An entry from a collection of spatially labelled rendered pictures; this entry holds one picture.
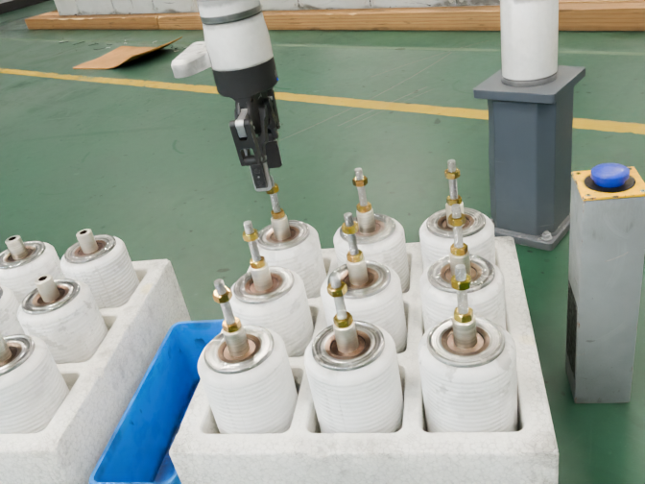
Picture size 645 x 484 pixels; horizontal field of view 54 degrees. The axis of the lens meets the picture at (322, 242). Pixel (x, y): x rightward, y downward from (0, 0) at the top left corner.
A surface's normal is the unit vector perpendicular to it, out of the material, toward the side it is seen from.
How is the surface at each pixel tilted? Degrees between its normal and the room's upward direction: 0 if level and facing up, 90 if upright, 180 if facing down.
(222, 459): 90
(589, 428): 0
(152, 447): 88
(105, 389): 90
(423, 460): 90
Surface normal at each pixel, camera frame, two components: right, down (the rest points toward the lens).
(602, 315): -0.14, 0.52
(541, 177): 0.10, 0.49
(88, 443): 0.98, -0.07
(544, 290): -0.17, -0.85
